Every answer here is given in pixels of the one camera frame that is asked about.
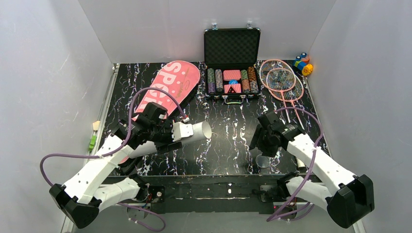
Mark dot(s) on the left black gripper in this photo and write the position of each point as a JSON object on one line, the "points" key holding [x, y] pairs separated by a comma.
{"points": [[168, 140]]}

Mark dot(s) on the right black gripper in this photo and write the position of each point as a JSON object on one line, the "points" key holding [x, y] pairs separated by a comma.
{"points": [[266, 147]]}

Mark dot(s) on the clear tube lid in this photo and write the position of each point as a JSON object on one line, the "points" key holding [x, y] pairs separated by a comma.
{"points": [[263, 161]]}

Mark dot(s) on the white shuttlecock tube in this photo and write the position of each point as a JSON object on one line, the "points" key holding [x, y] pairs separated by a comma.
{"points": [[202, 131]]}

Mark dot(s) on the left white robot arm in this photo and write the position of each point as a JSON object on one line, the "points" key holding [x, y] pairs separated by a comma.
{"points": [[82, 197]]}

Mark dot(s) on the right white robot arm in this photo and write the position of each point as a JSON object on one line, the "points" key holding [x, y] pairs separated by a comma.
{"points": [[345, 196]]}

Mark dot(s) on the lower pink badminton racket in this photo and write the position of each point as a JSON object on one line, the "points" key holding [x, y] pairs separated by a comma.
{"points": [[285, 84]]}

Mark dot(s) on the pink racket bag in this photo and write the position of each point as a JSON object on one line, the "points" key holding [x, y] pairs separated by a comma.
{"points": [[173, 83]]}

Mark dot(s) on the black poker chip case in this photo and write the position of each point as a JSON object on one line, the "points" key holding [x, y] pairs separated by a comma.
{"points": [[231, 49]]}

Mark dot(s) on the colourful toy blocks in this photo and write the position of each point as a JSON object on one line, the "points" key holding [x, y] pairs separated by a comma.
{"points": [[302, 64]]}

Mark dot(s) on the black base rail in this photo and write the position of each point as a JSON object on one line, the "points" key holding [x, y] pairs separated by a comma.
{"points": [[208, 193]]}

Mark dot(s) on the green clip on rail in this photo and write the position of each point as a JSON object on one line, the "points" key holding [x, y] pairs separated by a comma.
{"points": [[92, 143]]}

